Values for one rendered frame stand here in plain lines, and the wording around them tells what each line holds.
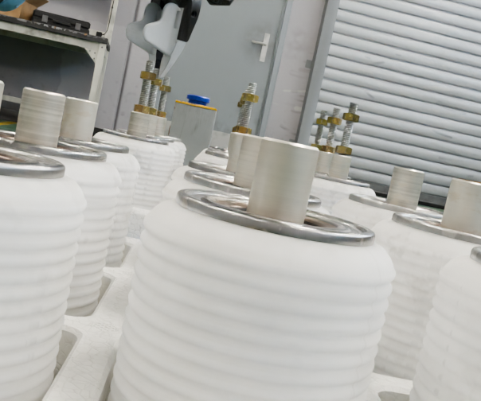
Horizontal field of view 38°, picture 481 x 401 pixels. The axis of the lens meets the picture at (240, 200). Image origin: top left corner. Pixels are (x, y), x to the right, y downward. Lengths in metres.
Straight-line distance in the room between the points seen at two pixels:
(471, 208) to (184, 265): 0.21
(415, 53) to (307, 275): 6.31
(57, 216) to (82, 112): 0.25
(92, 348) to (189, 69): 5.81
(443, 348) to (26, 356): 0.15
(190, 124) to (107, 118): 4.89
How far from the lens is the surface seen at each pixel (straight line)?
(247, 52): 6.16
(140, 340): 0.25
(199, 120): 1.19
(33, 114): 0.38
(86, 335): 0.32
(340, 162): 0.81
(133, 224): 0.75
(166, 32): 0.92
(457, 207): 0.40
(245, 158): 0.37
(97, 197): 0.36
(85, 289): 0.38
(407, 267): 0.37
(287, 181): 0.25
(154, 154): 0.78
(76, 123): 0.50
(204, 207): 0.24
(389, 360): 0.38
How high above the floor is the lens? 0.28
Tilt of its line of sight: 5 degrees down
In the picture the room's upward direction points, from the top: 12 degrees clockwise
